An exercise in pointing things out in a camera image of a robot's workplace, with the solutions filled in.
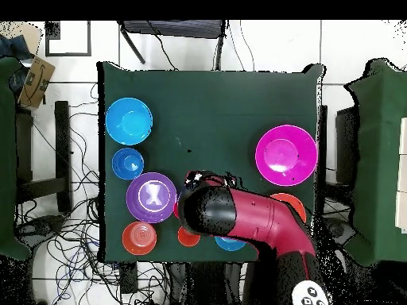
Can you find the small light blue bowl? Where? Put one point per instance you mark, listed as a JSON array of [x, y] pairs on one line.
[[229, 244]]

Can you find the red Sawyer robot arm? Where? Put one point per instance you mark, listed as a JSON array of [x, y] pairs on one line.
[[264, 219]]

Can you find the red cup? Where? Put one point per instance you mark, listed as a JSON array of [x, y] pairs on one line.
[[175, 211]]

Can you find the dark green table cloth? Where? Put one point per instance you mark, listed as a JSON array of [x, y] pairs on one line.
[[206, 111]]

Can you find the purple bowl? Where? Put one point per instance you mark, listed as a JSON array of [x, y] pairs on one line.
[[151, 197]]

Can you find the orange cup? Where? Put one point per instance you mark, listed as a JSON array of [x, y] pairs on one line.
[[188, 239]]

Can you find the small dark blue bowl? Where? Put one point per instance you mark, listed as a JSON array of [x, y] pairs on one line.
[[122, 159]]

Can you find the large pink bowl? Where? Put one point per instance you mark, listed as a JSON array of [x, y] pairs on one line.
[[286, 155]]

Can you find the large light blue bowl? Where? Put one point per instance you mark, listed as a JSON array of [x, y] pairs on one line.
[[129, 121]]

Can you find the small orange bowl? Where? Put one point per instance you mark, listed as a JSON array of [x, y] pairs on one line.
[[139, 238]]

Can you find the large orange bowl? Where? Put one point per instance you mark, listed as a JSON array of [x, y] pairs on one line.
[[294, 203]]

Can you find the black power strip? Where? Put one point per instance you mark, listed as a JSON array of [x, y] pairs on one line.
[[128, 279]]

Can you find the black metal stand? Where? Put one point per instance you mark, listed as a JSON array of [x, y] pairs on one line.
[[175, 28]]

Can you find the black box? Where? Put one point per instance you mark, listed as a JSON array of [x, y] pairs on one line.
[[346, 143]]

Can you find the green cloth covered table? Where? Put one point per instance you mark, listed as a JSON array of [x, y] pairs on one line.
[[378, 159], [6, 159]]

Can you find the brown cardboard box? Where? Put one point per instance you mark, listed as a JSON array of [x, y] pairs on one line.
[[36, 82]]

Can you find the blue fabric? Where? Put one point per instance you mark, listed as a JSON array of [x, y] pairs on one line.
[[12, 47]]

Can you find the black bench frame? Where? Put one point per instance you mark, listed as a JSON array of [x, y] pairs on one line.
[[62, 143]]

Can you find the black square frame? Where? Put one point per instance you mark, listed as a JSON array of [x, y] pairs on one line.
[[52, 30]]

